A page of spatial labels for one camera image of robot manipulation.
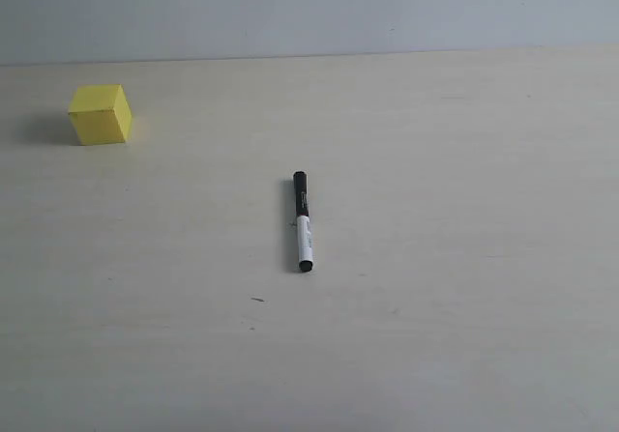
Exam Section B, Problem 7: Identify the black and white marker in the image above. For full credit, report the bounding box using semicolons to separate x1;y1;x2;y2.
293;171;313;273

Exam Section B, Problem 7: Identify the yellow cube block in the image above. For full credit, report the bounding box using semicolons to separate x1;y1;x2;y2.
68;84;133;146

